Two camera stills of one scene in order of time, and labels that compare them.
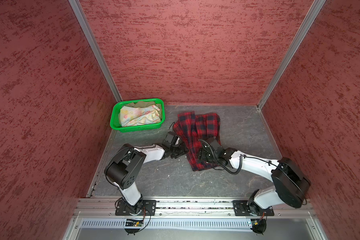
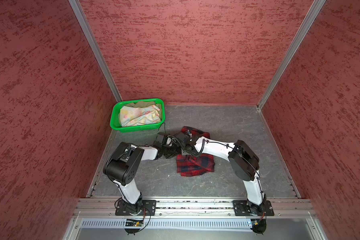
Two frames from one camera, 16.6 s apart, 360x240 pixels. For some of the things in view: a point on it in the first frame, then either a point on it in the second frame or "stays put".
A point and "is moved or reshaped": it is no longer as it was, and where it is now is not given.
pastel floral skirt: x=137 y=115 stays put
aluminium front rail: x=185 y=209 stays put
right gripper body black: x=204 y=155 to x=184 y=150
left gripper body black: x=177 y=151 stays put
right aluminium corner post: x=316 y=6 stays put
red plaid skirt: x=192 y=128 is moved or reshaped
